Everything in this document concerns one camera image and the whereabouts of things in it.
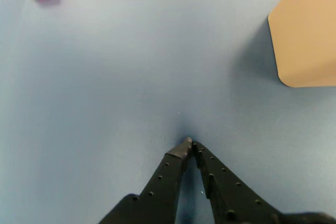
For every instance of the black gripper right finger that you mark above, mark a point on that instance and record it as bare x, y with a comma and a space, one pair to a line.
231, 197

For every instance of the blue desk mat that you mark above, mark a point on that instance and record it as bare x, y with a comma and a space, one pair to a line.
105, 90

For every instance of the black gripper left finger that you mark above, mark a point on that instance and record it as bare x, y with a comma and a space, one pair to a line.
157, 195

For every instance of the beige metal box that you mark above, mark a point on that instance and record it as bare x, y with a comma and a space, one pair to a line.
307, 30

